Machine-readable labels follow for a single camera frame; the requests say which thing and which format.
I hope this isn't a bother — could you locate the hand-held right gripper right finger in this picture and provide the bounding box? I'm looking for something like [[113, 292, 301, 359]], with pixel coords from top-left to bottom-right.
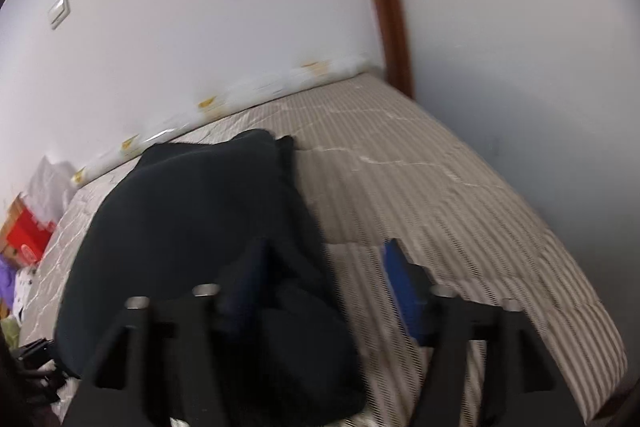
[[382, 238, 586, 427]]

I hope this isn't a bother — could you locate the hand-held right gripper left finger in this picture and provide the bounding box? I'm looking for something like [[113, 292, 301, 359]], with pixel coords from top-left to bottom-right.
[[62, 239, 273, 427]]

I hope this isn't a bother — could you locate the black sweater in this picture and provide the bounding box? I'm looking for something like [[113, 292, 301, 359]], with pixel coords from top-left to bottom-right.
[[54, 129, 368, 420]]

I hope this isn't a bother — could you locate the striped mattress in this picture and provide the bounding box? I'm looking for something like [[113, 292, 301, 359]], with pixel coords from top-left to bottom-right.
[[15, 73, 628, 427]]

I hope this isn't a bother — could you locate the white foam strip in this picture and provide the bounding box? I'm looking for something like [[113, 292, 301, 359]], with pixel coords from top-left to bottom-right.
[[72, 57, 383, 185]]

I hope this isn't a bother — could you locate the white plastic bag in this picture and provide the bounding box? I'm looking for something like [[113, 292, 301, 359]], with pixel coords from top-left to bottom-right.
[[25, 156, 78, 225]]

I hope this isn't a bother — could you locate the black plastic object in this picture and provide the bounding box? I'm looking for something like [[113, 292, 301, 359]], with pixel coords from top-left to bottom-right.
[[15, 339, 66, 403]]

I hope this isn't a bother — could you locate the red cardboard box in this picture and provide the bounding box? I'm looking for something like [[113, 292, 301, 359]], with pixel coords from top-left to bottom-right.
[[0, 192, 53, 270]]

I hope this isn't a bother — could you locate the purple cloth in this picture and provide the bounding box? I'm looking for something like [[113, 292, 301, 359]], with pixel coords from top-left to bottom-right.
[[0, 257, 21, 308]]

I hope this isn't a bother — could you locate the white wall switch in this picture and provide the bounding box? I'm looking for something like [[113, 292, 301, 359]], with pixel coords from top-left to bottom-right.
[[47, 0, 72, 30]]

